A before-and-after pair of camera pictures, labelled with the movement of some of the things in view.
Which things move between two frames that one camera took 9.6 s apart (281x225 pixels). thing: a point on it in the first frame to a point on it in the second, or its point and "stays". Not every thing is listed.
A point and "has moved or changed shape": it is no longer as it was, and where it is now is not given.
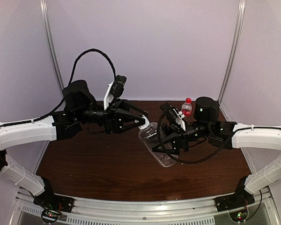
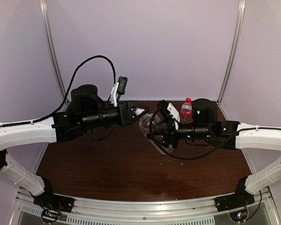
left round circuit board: (49, 216) stays
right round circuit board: (239, 216) stays
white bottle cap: (146, 123) has moved or changed shape
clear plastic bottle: (150, 137) has moved or changed shape
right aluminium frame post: (234, 51) stays
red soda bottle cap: (188, 100) stays
